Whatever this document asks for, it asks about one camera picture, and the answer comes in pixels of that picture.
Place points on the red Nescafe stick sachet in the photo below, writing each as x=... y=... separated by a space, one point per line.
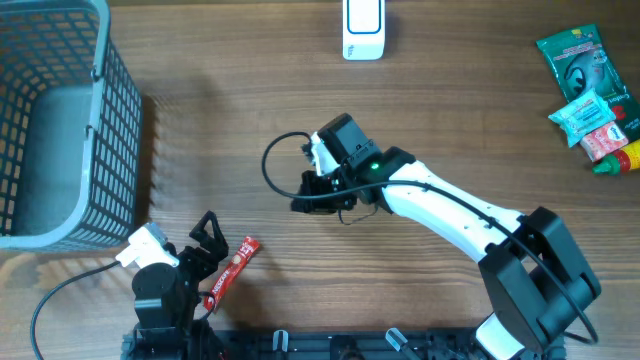
x=238 y=262

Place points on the white barcode scanner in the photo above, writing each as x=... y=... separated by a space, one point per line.
x=363 y=29

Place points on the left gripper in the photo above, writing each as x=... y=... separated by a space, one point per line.
x=218 y=245

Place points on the red sauce bottle green cap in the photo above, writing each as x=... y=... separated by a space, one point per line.
x=620 y=161

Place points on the green 3M gloves packet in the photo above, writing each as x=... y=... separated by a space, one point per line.
x=580 y=63

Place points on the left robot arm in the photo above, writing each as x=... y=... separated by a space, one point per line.
x=166 y=290

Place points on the red white small packet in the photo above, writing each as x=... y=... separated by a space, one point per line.
x=603 y=141

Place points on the grey plastic mesh basket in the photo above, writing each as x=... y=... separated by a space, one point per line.
x=71 y=124

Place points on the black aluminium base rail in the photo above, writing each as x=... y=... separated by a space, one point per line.
x=446 y=344

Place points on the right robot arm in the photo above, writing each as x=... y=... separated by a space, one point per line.
x=537 y=278

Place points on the pale teal tissue packet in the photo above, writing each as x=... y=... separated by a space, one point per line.
x=582 y=116

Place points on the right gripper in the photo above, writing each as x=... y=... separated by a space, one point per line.
x=318 y=205

